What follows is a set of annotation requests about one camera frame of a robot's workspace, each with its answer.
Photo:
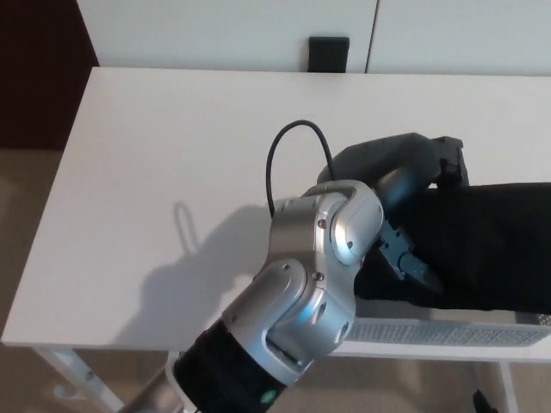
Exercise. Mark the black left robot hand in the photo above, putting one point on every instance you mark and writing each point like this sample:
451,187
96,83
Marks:
379,163

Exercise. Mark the black cloth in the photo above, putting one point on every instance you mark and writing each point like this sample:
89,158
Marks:
473,241

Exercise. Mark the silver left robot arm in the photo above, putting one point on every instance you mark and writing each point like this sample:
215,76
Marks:
301,266

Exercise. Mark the grey perforated plastic basket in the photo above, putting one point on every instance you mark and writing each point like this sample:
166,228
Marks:
430,333

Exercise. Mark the white metal-legged table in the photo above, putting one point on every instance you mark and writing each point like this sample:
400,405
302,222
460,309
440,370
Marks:
172,150

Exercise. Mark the white cabinet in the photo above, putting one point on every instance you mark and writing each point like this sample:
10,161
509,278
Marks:
215,30

